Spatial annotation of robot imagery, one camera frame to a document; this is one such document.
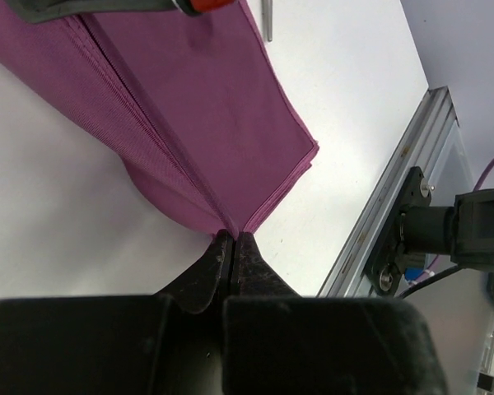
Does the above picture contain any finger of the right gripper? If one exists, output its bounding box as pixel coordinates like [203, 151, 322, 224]
[7, 0, 234, 23]

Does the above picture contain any purple cloth napkin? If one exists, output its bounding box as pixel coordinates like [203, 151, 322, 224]
[0, 1, 318, 235]

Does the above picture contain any silver metal utensil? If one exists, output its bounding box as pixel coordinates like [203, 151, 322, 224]
[261, 0, 273, 42]

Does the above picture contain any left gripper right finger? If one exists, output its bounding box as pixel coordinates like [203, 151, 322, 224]
[223, 233, 449, 394]

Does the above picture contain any aluminium rail frame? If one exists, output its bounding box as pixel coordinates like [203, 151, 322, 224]
[315, 86, 494, 395]

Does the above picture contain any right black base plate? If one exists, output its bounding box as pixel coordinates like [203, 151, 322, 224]
[364, 166, 431, 296]

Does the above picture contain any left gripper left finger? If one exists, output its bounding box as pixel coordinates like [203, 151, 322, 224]
[0, 231, 233, 394]

